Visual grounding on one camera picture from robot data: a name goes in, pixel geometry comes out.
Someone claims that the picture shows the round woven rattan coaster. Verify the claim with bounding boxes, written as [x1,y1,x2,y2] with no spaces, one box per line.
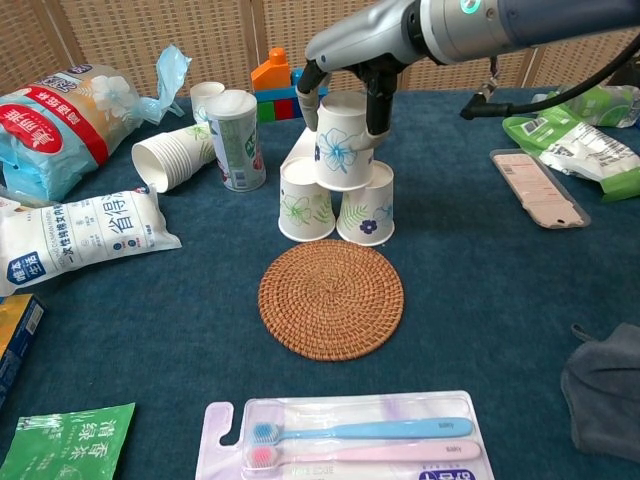
[257,238,405,362]

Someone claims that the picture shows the nested stack of paper cups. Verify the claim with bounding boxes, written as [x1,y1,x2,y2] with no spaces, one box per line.
[131,123,219,194]

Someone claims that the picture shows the blue toy block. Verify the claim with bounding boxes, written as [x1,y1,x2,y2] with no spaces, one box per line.
[253,66,330,109]

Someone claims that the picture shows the orange toy block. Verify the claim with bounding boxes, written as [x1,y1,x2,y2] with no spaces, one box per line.
[250,47,292,92]

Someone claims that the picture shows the yellow and blue box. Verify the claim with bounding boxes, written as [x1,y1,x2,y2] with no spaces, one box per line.
[0,293,46,411]

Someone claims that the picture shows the paper cup light-blue flower print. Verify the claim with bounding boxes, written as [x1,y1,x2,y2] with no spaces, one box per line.
[313,91,376,192]

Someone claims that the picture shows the paper cup green flower print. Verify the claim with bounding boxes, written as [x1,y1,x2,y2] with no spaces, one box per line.
[277,156,337,243]

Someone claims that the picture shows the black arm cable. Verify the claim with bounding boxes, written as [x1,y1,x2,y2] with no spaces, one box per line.
[459,37,640,120]

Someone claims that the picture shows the toothbrush blister pack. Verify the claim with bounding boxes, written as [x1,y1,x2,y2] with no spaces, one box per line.
[194,390,496,480]

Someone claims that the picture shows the blue toothbrush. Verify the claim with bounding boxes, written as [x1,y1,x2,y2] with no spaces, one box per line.
[249,417,475,446]

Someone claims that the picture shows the green and white wipes pack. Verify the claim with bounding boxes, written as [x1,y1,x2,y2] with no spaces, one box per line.
[502,92,640,204]

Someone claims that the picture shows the red toy block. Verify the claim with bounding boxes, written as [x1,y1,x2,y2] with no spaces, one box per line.
[273,98,301,122]

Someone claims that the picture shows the dark grey towel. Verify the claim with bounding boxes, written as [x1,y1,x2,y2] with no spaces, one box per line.
[560,322,640,464]

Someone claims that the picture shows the blue and red plastic bag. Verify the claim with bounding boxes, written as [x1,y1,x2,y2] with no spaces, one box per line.
[0,43,194,202]

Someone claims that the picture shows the paper cup with blue print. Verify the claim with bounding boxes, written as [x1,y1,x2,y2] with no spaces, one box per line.
[189,81,226,126]

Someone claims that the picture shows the pink toothbrush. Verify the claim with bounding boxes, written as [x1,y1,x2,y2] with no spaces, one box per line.
[243,439,482,471]

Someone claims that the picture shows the pink phone in case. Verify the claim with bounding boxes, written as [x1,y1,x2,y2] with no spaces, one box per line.
[489,148,592,230]

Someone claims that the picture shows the green can with white lid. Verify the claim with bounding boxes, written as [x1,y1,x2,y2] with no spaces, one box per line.
[205,90,267,193]

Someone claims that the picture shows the white soft pack blue text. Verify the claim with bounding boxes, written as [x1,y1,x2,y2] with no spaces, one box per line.
[0,185,183,297]

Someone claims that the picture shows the plastic bottle green label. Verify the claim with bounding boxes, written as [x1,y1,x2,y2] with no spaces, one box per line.
[531,83,640,129]

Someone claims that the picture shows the white USB hub box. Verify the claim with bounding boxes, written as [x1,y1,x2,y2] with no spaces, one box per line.
[279,125,320,174]

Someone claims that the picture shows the green tea sachet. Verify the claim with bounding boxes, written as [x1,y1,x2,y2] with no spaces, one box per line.
[0,402,137,480]

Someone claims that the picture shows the paper cup navy flower print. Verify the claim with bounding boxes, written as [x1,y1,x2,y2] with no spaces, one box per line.
[335,160,396,247]

